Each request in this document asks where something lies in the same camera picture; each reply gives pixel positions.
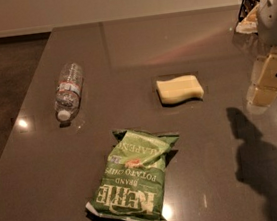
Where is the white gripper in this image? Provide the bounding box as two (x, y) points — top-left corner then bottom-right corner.
(251, 0), (277, 91)

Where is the yellow sponge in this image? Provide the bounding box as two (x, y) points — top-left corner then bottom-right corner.
(156, 75), (204, 105)

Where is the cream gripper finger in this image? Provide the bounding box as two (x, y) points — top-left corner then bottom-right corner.
(246, 85), (277, 107)

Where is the clear plastic water bottle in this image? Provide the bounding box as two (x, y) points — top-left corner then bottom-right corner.
(54, 63), (84, 122)

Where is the black snack basket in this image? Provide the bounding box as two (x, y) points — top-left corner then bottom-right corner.
(235, 0), (261, 34)

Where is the green jalapeno chip bag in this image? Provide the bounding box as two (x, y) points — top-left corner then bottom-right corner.
(86, 129), (179, 221)

